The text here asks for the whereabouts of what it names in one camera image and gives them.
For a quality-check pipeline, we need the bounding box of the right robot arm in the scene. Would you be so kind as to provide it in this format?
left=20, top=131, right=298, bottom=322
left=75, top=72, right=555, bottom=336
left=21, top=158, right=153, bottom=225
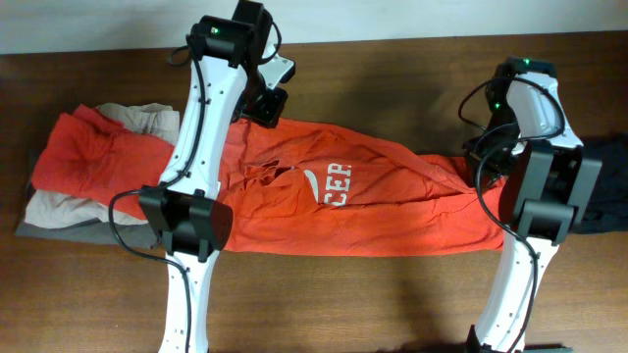
left=463, top=57, right=602, bottom=352

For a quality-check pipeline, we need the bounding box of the red soccer t-shirt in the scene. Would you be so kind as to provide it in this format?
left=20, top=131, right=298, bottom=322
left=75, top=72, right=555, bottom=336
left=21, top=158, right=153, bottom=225
left=220, top=120, right=504, bottom=257

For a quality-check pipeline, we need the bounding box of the folded grey garment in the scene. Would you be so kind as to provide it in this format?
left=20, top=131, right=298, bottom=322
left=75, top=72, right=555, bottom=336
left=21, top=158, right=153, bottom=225
left=15, top=146, right=163, bottom=250

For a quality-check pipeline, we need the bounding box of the folded beige garment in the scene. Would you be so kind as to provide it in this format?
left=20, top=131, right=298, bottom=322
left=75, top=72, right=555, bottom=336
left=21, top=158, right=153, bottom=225
left=25, top=103, right=180, bottom=229

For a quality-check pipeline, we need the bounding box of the folded red shirt on stack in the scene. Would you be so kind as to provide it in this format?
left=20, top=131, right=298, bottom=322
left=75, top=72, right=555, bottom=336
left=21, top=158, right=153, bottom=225
left=31, top=105, right=175, bottom=207

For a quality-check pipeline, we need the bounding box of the black garment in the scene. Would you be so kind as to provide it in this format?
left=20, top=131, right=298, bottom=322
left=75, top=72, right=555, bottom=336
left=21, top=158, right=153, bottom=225
left=572, top=133, right=627, bottom=234

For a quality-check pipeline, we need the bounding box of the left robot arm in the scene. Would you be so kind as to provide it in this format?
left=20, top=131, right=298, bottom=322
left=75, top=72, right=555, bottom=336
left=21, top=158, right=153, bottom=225
left=139, top=1, right=295, bottom=352

